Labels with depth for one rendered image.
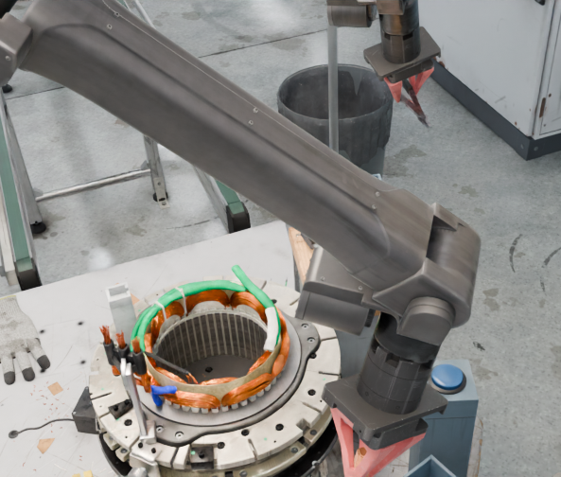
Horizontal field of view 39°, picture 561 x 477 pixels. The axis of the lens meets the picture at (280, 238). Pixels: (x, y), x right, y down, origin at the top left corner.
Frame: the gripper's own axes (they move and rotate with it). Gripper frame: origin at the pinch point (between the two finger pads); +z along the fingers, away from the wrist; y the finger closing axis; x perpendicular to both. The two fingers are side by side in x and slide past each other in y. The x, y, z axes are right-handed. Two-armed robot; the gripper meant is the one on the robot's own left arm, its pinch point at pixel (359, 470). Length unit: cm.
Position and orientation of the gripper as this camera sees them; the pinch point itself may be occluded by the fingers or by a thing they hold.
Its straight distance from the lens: 78.4
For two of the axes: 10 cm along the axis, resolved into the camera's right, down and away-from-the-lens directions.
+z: -2.3, 8.8, 4.2
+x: 5.9, 4.7, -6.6
